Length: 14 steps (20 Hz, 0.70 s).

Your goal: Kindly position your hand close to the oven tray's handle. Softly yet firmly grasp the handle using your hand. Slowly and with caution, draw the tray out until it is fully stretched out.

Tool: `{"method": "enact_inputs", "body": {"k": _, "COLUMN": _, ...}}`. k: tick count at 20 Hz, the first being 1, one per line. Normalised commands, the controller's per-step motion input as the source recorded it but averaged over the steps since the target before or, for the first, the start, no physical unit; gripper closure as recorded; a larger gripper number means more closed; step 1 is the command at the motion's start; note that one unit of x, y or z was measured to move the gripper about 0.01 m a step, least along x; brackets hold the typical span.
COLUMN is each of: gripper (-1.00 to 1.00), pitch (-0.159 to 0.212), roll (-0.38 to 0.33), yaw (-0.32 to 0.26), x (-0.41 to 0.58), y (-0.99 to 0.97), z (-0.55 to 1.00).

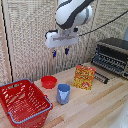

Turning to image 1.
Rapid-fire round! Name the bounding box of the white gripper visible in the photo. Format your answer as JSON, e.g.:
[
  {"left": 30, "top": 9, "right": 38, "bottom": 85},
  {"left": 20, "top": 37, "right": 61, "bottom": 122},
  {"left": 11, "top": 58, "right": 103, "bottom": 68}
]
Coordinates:
[{"left": 44, "top": 28, "right": 80, "bottom": 59}]

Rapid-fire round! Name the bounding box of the black toaster oven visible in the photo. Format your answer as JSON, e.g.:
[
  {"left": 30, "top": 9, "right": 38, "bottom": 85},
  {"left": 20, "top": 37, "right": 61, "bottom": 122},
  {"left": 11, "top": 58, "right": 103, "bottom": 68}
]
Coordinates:
[{"left": 90, "top": 37, "right": 128, "bottom": 80}]

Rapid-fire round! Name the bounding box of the woven folding screen panel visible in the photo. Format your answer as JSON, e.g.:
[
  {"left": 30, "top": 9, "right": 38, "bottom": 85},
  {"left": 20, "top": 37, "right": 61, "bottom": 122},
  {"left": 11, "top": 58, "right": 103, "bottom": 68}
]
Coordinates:
[
  {"left": 87, "top": 0, "right": 128, "bottom": 64},
  {"left": 2, "top": 0, "right": 58, "bottom": 84},
  {"left": 54, "top": 0, "right": 98, "bottom": 75}
]

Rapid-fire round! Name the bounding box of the red plastic bowl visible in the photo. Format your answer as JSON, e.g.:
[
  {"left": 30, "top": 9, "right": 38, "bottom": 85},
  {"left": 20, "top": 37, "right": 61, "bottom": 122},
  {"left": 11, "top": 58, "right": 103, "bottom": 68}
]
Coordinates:
[{"left": 40, "top": 75, "right": 58, "bottom": 90}]

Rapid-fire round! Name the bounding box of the orange red food box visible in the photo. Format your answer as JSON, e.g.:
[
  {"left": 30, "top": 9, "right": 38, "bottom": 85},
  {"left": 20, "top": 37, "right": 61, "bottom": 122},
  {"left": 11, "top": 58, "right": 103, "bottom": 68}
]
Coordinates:
[{"left": 72, "top": 64, "right": 97, "bottom": 91}]

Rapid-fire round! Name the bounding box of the blue plastic cup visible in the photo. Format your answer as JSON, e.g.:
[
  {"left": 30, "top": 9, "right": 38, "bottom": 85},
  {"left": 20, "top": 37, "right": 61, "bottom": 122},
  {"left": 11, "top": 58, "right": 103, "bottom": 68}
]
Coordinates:
[{"left": 55, "top": 83, "right": 72, "bottom": 106}]

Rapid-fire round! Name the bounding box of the red shopping basket blue rim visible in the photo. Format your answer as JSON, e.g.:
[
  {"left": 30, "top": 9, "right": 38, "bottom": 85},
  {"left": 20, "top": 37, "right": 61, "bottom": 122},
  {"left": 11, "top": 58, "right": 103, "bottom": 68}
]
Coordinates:
[{"left": 0, "top": 78, "right": 54, "bottom": 128}]

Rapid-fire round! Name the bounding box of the black cable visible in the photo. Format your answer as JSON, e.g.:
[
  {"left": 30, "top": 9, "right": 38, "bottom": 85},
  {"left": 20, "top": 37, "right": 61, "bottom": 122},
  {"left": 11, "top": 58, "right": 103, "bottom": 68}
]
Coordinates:
[{"left": 78, "top": 9, "right": 128, "bottom": 37}]

